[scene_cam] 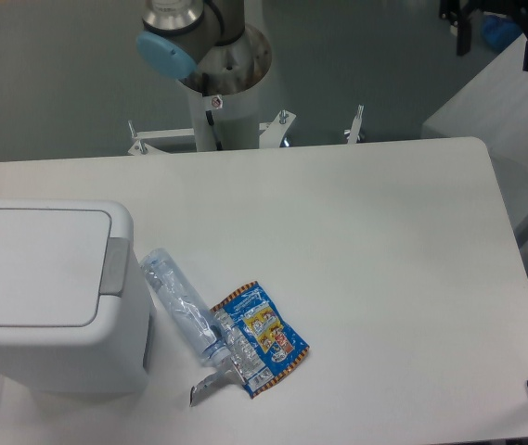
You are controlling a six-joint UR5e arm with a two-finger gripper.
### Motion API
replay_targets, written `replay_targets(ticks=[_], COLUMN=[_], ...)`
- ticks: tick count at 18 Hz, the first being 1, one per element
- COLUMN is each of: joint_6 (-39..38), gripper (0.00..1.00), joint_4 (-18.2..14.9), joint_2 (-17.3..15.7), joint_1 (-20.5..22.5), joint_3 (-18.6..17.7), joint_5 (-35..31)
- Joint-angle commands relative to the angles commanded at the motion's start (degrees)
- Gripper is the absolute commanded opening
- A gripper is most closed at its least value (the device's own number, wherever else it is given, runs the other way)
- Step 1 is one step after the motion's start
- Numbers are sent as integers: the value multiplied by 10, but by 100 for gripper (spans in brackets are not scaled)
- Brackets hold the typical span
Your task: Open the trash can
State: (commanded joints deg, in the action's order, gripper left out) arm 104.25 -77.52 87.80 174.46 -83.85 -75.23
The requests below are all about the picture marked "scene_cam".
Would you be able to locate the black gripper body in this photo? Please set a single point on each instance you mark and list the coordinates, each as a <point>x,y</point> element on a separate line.
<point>448,9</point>

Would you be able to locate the white push-button trash can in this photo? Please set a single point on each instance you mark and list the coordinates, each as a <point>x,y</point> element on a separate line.
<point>75,312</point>

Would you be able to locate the grey robot arm, blue caps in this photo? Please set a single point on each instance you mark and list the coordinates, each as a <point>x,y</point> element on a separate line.
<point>210,48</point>

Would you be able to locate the blue object on floor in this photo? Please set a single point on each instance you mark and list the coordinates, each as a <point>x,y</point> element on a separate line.
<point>499,32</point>

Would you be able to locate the white cloth covered table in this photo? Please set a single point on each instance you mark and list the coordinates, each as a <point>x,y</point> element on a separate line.
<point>492,107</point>

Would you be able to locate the blue snack wrapper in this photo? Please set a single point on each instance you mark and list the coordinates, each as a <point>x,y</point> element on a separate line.
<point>260,348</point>

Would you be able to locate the crushed clear plastic bottle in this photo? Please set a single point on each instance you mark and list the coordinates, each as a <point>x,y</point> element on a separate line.
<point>186,307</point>

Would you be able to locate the white pedestal base frame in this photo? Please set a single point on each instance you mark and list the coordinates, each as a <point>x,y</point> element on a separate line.
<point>273,134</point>

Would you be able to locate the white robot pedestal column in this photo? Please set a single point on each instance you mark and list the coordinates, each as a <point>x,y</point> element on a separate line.
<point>226,116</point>

